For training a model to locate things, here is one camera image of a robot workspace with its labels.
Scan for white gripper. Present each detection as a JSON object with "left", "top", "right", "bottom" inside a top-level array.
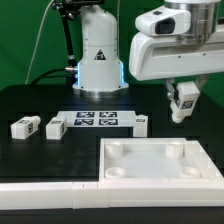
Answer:
[{"left": 129, "top": 7, "right": 224, "bottom": 100}]

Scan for white square tabletop part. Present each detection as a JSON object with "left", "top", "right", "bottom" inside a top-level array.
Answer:
[{"left": 99, "top": 138, "right": 224, "bottom": 181}]

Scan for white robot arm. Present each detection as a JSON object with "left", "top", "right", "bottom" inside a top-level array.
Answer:
[{"left": 73, "top": 0, "right": 224, "bottom": 97}]

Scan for white L-shaped fence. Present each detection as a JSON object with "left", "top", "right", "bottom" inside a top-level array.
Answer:
[{"left": 0, "top": 140, "right": 224, "bottom": 211}]

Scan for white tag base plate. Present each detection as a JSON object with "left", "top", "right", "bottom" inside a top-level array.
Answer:
[{"left": 57, "top": 111, "right": 136, "bottom": 127}]

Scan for black cables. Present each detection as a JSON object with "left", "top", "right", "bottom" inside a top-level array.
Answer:
[{"left": 29, "top": 67, "right": 78, "bottom": 86}]

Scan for white cable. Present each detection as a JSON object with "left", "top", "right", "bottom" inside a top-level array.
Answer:
[{"left": 24, "top": 0, "right": 55, "bottom": 85}]

